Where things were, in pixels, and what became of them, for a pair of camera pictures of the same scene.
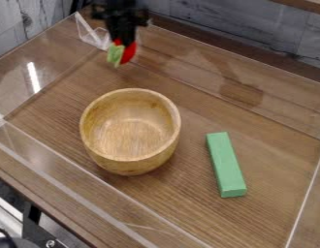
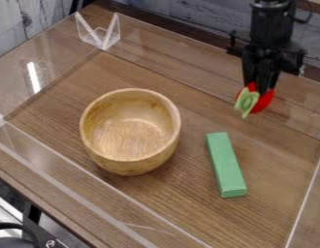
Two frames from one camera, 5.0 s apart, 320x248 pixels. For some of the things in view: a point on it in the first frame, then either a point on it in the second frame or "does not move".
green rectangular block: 226,169 does not move
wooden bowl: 130,126 does not move
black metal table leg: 34,214 does not move
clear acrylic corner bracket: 96,37 does not move
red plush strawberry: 120,52 → 251,102
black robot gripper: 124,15 → 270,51
